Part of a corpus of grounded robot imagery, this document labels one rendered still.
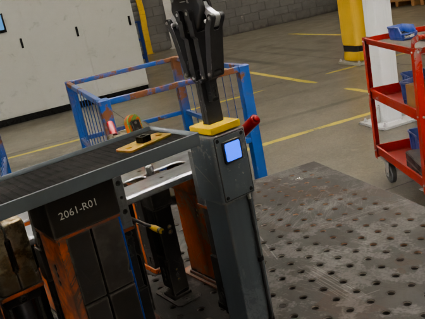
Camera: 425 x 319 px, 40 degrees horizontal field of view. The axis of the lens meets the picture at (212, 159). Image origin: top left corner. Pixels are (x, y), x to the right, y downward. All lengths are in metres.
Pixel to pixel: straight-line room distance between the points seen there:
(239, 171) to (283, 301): 0.43
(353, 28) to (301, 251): 6.66
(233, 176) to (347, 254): 0.57
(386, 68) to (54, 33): 5.35
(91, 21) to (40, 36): 0.76
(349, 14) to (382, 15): 3.17
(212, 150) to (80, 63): 8.07
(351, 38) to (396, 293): 6.93
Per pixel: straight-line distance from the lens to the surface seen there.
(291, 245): 1.50
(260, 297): 1.03
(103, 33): 8.97
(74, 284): 0.82
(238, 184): 0.93
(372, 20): 4.86
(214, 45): 0.87
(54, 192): 0.74
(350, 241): 1.49
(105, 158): 0.83
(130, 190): 1.19
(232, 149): 0.91
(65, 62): 8.90
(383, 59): 4.89
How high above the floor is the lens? 1.36
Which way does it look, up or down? 16 degrees down
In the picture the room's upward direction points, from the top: 11 degrees counter-clockwise
